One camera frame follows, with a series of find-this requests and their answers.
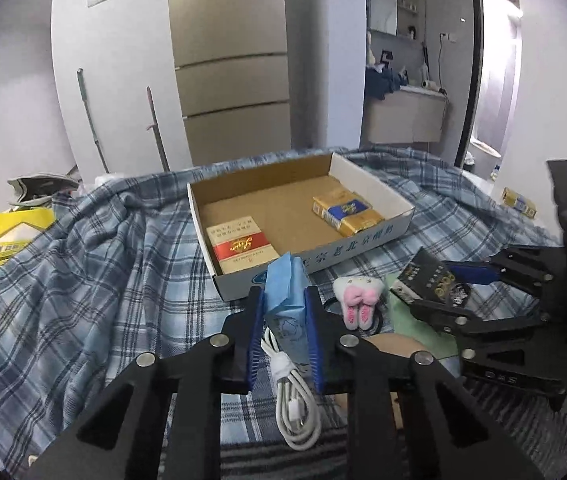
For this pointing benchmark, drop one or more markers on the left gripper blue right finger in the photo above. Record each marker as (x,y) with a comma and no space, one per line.
(407,418)

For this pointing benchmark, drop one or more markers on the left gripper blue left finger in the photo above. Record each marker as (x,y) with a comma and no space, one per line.
(161,417)

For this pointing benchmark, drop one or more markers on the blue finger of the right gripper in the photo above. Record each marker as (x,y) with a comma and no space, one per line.
(453,317)
(513,268)

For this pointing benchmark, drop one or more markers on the beige round plush cushion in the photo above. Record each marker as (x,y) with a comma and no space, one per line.
(396,344)

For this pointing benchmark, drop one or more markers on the blue tissue pack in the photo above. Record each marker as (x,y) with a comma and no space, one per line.
(286,282)

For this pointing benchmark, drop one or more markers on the yellow cigarette pack on table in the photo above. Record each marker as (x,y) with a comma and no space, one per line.
(518,202)

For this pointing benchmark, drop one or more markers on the blue plaid cloth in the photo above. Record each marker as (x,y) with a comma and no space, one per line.
(120,272)

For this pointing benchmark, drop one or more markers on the yellow blue cigarette pack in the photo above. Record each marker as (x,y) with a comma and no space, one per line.
(345,211)

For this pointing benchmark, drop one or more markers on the shallow cardboard box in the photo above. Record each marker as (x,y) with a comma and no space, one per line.
(279,196)

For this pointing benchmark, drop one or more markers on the beige bathroom vanity cabinet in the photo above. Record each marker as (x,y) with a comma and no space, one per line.
(407,116)

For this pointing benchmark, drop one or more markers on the red white cigarette pack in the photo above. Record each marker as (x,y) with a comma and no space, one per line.
(240,244)

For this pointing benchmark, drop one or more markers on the blue clothes pile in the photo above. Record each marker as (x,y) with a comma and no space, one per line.
(382,80)

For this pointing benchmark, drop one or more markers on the yellow plastic bag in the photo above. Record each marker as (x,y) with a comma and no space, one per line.
(18,228)

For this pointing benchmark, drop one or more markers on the grey folded bag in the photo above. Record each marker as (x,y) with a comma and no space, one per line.
(37,190)

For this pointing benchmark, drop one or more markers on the gold three-door refrigerator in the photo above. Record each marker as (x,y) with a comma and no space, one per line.
(232,75)

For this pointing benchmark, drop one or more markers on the bathroom wall shelf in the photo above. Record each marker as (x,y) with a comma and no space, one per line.
(399,18)

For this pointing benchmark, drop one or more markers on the grey mop handle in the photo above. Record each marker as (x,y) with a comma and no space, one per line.
(89,116)

